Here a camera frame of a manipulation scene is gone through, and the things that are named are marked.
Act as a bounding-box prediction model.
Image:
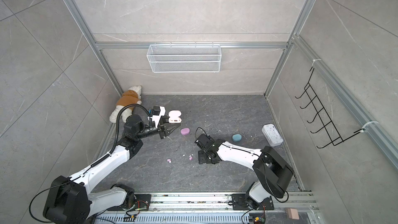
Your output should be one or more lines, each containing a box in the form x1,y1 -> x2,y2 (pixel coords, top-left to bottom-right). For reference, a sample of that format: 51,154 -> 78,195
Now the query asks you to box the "peach earbud charging case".
168,110 -> 182,123

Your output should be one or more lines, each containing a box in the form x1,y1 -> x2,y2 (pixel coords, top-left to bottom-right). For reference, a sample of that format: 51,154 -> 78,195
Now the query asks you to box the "blue earbud charging case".
232,134 -> 242,142

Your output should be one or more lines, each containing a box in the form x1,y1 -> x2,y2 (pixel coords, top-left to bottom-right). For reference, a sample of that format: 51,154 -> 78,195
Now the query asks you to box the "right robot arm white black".
194,134 -> 294,209

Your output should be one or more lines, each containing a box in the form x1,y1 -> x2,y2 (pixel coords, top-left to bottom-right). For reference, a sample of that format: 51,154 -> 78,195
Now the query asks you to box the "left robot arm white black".
43,115 -> 181,224

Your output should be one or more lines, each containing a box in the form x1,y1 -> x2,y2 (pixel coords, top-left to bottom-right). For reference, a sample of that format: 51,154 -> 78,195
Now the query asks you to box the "purple earbud charging case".
180,128 -> 190,135

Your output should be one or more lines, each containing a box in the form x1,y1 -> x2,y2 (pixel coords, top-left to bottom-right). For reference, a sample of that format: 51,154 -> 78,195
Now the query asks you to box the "teddy bear with brown hoodie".
109,85 -> 142,123

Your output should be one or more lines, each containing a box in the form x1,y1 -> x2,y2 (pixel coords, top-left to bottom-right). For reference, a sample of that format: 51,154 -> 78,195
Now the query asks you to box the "white power strip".
261,124 -> 284,147

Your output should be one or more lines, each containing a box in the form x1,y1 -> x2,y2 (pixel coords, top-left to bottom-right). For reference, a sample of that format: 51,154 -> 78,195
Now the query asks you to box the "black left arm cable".
108,103 -> 151,155

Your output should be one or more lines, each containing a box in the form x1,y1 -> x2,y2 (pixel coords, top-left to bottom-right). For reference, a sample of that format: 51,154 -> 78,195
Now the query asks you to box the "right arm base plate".
228,194 -> 275,211

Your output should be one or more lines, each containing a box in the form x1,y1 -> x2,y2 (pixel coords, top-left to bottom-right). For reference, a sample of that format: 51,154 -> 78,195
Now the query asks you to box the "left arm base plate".
125,193 -> 152,211

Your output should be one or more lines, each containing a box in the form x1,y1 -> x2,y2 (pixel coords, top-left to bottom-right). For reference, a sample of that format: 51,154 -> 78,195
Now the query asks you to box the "white wire mesh basket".
147,44 -> 222,73

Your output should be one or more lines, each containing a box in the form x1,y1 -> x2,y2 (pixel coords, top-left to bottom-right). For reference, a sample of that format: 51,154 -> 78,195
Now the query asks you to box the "pink box on rail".
286,208 -> 300,220

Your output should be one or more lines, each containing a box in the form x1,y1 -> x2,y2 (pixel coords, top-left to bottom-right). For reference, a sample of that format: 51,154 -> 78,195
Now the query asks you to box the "black wire hook rack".
294,67 -> 365,149

